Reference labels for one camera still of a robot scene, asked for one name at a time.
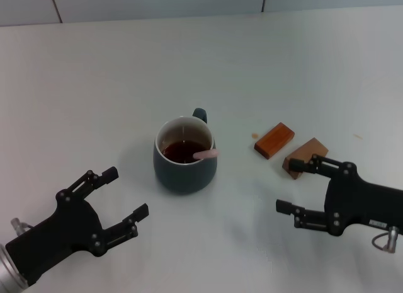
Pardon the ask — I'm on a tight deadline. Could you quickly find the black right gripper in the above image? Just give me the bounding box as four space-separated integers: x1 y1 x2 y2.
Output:
275 154 403 237

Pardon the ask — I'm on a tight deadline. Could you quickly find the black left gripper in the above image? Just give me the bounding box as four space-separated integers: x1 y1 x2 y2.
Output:
5 166 150 288

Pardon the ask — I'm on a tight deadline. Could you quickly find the grey ceramic cup with tea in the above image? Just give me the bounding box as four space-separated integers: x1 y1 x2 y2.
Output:
153 107 219 195

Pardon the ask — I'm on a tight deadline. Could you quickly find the pink handled metal spoon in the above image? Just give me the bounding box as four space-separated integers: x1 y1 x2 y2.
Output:
192 149 220 160

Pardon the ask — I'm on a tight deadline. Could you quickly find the light brown wooden block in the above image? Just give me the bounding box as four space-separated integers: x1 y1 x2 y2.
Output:
282 137 329 181

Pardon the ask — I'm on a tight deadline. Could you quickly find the reddish brown wooden block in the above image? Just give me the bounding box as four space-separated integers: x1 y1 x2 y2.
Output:
253 122 296 161

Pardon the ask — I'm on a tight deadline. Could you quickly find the left gripper cable connector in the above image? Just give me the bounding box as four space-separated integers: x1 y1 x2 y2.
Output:
9 217 34 236

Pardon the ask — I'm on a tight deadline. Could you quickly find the gripper cable connector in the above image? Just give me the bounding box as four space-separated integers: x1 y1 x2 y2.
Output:
371 224 403 253
9 217 34 236

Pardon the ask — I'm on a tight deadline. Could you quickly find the right gripper cable connector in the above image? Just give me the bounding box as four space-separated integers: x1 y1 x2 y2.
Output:
371 224 403 253

